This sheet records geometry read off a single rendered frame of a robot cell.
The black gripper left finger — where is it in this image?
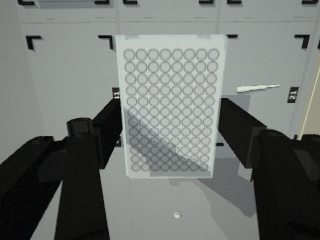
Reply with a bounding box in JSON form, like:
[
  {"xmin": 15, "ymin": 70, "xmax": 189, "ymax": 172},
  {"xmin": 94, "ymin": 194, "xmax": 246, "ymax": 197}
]
[{"xmin": 0, "ymin": 99, "xmax": 123, "ymax": 240}]

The light grey deck plate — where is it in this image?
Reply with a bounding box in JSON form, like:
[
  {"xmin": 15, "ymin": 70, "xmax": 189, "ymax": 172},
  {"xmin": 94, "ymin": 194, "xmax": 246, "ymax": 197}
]
[{"xmin": 0, "ymin": 0, "xmax": 320, "ymax": 240}]

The white pipette tip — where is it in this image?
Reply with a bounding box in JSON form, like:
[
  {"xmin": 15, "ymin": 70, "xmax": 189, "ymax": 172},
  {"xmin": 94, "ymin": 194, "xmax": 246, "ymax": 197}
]
[{"xmin": 235, "ymin": 84, "xmax": 279, "ymax": 93}]

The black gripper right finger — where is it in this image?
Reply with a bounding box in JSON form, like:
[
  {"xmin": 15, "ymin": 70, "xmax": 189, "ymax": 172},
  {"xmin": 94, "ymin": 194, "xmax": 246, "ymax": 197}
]
[{"xmin": 218, "ymin": 98, "xmax": 320, "ymax": 240}]

